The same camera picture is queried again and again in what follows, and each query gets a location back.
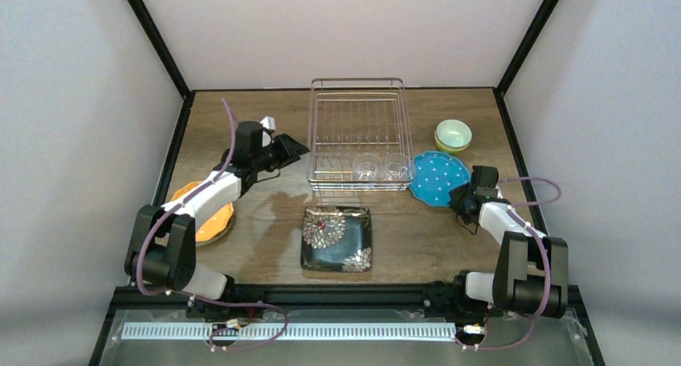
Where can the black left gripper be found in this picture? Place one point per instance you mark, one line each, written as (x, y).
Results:
(279, 152)

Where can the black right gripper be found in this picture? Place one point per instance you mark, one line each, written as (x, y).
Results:
(460, 199)

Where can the blue polka dot plate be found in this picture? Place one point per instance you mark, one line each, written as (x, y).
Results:
(437, 173)

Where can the yellow green bowl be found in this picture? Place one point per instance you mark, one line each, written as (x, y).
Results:
(441, 146)

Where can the pale green glass bowl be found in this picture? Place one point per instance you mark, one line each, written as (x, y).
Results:
(454, 132)

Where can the metal wire dish rack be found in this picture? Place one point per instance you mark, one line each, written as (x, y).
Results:
(350, 116)

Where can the small clear plastic cup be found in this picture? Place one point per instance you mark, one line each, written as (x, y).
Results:
(367, 167)

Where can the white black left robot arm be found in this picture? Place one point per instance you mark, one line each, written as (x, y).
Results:
(161, 254)

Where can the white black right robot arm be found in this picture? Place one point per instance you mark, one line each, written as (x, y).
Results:
(531, 272)

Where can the black floral square plate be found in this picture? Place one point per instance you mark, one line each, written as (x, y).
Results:
(337, 238)

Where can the orange polka dot plate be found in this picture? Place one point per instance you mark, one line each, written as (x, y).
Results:
(216, 226)

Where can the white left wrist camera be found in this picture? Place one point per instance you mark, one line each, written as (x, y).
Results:
(268, 123)

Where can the black aluminium frame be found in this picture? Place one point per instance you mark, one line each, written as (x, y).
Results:
(447, 296)

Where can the white slotted cable duct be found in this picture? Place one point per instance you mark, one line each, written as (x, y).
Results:
(294, 331)

